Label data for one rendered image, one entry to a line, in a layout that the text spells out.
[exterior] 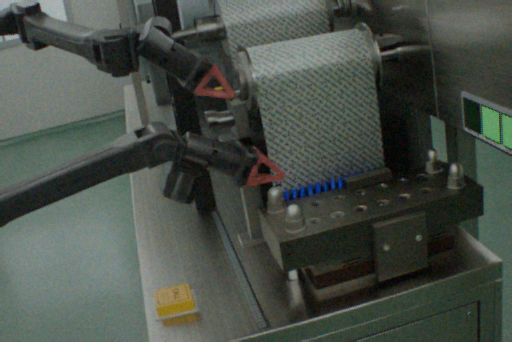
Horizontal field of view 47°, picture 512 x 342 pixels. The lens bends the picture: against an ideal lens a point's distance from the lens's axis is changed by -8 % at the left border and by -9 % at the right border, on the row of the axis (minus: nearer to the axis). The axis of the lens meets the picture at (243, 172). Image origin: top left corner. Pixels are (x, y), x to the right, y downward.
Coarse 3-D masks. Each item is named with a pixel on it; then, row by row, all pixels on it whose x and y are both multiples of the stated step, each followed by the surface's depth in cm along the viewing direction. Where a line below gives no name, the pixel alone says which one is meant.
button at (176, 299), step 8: (168, 288) 118; (176, 288) 118; (184, 288) 117; (160, 296) 116; (168, 296) 115; (176, 296) 115; (184, 296) 114; (160, 304) 113; (168, 304) 113; (176, 304) 113; (184, 304) 113; (192, 304) 113; (160, 312) 112; (168, 312) 113; (176, 312) 113
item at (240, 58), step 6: (366, 36) 121; (372, 48) 120; (240, 54) 119; (372, 54) 120; (240, 60) 119; (372, 60) 120; (246, 66) 117; (246, 72) 117; (246, 78) 118; (252, 84) 117; (252, 90) 117; (252, 96) 118; (246, 102) 124; (252, 102) 119; (252, 108) 121
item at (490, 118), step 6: (486, 108) 95; (486, 114) 96; (492, 114) 94; (498, 114) 92; (486, 120) 96; (492, 120) 94; (498, 120) 93; (486, 126) 97; (492, 126) 95; (498, 126) 93; (486, 132) 97; (492, 132) 95; (498, 132) 93; (492, 138) 96; (498, 138) 94
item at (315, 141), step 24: (336, 96) 120; (360, 96) 121; (264, 120) 119; (288, 120) 120; (312, 120) 121; (336, 120) 122; (360, 120) 123; (288, 144) 121; (312, 144) 122; (336, 144) 123; (360, 144) 124; (288, 168) 123; (312, 168) 124; (336, 168) 125; (360, 168) 126
